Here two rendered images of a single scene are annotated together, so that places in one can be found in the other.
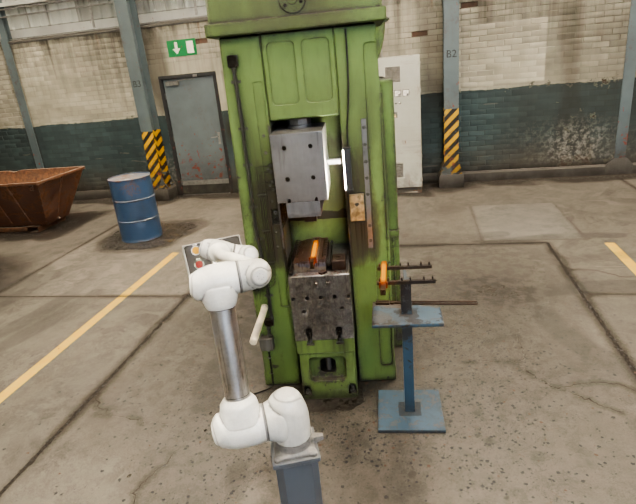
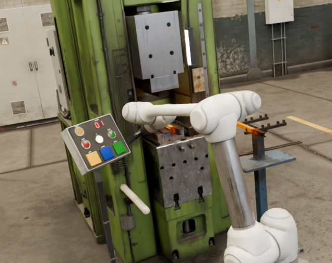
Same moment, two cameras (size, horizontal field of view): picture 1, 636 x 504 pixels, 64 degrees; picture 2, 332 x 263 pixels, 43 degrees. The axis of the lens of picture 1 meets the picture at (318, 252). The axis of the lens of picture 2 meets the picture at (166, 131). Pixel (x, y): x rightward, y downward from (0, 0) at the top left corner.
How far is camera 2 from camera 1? 1.47 m
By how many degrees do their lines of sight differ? 26
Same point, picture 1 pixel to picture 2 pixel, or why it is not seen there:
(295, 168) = (157, 45)
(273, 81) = not seen: outside the picture
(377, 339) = (217, 195)
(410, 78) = not seen: hidden behind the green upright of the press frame
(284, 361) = (142, 237)
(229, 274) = (233, 102)
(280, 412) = (285, 228)
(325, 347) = (189, 208)
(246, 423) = (265, 244)
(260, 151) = (116, 35)
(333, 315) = (195, 176)
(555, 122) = not seen: hidden behind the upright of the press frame
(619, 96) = (247, 26)
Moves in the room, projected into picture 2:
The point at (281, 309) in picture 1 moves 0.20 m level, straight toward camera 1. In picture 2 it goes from (138, 186) to (153, 193)
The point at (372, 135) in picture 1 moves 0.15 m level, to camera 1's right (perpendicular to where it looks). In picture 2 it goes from (205, 17) to (223, 14)
